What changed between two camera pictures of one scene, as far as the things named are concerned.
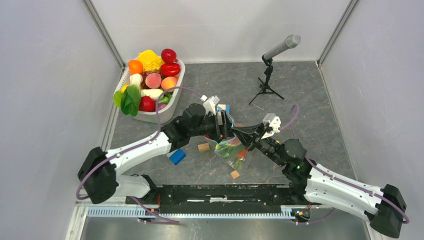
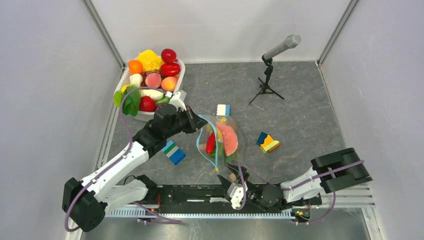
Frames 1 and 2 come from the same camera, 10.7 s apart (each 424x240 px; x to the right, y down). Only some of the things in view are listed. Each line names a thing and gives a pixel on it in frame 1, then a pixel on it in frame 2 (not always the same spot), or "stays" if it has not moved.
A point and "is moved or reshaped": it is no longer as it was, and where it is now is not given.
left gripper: [220, 131] -> [195, 121]
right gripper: [248, 134] -> [245, 176]
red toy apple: [169, 56] stays
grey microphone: [292, 41] stays
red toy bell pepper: [170, 69] stays
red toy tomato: [147, 104] stays
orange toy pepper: [135, 66] stays
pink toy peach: [153, 80] stays
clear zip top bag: [234, 151] is moved or reshaped
